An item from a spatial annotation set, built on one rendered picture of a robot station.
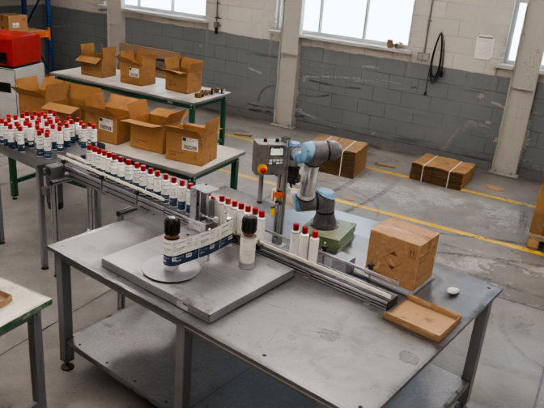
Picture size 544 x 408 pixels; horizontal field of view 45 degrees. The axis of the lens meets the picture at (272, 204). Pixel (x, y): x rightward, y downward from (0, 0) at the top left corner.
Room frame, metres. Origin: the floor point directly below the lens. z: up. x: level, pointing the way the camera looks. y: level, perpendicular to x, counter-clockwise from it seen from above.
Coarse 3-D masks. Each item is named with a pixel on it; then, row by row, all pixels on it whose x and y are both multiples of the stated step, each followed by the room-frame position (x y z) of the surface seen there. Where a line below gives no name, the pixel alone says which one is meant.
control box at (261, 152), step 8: (256, 144) 3.51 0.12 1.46; (264, 144) 3.49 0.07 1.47; (272, 144) 3.51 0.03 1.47; (280, 144) 3.52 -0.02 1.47; (256, 152) 3.50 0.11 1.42; (264, 152) 3.49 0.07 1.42; (256, 160) 3.49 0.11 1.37; (264, 160) 3.49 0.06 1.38; (256, 168) 3.48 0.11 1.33; (272, 168) 3.51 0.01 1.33; (280, 168) 3.52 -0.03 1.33
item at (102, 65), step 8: (88, 48) 8.30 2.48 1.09; (104, 48) 8.09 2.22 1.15; (112, 48) 8.20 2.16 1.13; (80, 56) 8.13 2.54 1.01; (88, 56) 8.31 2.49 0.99; (96, 56) 8.40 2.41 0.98; (104, 56) 8.08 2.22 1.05; (112, 56) 8.21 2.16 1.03; (88, 64) 8.12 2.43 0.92; (96, 64) 8.07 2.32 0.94; (104, 64) 8.08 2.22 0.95; (112, 64) 8.21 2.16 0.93; (88, 72) 8.12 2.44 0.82; (96, 72) 8.07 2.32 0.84; (104, 72) 8.08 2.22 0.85; (112, 72) 8.21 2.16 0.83
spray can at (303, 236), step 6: (306, 228) 3.26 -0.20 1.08; (300, 234) 3.26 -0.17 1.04; (306, 234) 3.26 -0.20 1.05; (300, 240) 3.26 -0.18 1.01; (306, 240) 3.25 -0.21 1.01; (300, 246) 3.25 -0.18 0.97; (306, 246) 3.25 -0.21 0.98; (300, 252) 3.25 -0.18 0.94; (306, 252) 3.26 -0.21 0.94; (306, 258) 3.26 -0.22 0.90
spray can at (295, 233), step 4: (296, 224) 3.30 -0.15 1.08; (296, 228) 3.29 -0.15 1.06; (292, 232) 3.29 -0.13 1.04; (296, 232) 3.28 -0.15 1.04; (292, 236) 3.29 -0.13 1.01; (296, 236) 3.28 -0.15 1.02; (292, 240) 3.28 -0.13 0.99; (296, 240) 3.28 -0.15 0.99; (292, 244) 3.28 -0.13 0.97; (296, 244) 3.28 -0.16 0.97; (292, 248) 3.28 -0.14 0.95; (296, 248) 3.29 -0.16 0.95; (292, 252) 3.28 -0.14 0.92; (296, 252) 3.29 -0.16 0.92
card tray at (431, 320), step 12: (408, 300) 3.00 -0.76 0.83; (420, 300) 2.97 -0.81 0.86; (384, 312) 2.81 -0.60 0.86; (396, 312) 2.87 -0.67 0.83; (408, 312) 2.88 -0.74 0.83; (420, 312) 2.89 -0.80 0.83; (432, 312) 2.90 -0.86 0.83; (444, 312) 2.89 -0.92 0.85; (456, 312) 2.85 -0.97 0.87; (396, 324) 2.76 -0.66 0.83; (408, 324) 2.73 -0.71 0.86; (420, 324) 2.78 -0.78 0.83; (432, 324) 2.79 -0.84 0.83; (444, 324) 2.80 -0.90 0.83; (456, 324) 2.79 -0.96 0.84; (432, 336) 2.65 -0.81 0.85; (444, 336) 2.68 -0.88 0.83
